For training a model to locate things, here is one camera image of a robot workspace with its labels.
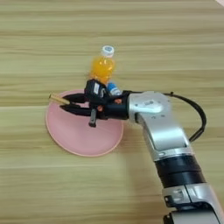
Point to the small black box white label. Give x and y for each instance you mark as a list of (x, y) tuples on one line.
[(94, 90)]

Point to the orange juice bottle white cap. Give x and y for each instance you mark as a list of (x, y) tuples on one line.
[(102, 68)]

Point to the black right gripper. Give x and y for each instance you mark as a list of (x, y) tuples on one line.
[(116, 109)]

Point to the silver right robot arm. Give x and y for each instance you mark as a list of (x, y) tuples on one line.
[(163, 131)]

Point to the pink round plate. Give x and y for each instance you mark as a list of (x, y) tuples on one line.
[(81, 137)]

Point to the blue glue stick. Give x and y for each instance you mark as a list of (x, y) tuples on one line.
[(113, 89)]

